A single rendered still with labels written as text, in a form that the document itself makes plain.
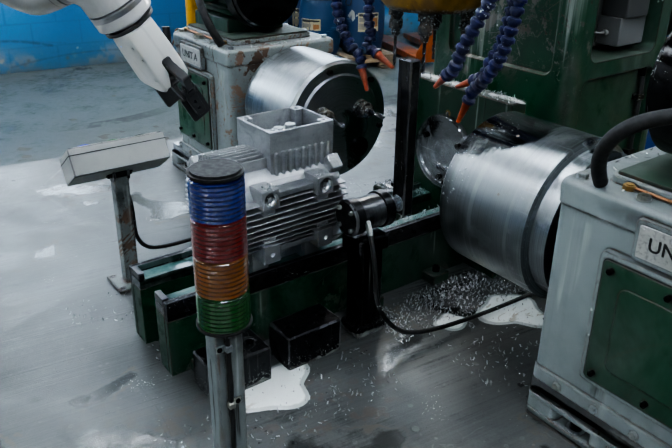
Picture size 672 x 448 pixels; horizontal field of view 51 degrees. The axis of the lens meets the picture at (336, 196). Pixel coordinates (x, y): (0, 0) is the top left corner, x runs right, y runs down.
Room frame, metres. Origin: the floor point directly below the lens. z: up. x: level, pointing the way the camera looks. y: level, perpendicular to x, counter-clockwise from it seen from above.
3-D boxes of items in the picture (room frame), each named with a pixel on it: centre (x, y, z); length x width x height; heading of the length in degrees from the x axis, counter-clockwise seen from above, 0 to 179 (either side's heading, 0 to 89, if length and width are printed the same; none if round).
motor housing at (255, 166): (1.07, 0.11, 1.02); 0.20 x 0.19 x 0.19; 128
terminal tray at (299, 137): (1.09, 0.08, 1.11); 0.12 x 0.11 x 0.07; 128
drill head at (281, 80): (1.53, 0.08, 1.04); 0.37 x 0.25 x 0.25; 36
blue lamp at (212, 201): (0.69, 0.13, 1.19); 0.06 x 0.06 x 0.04
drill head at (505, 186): (0.98, -0.33, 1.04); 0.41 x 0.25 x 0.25; 36
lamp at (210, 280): (0.69, 0.13, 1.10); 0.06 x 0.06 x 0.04
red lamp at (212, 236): (0.69, 0.13, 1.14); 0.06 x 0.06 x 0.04
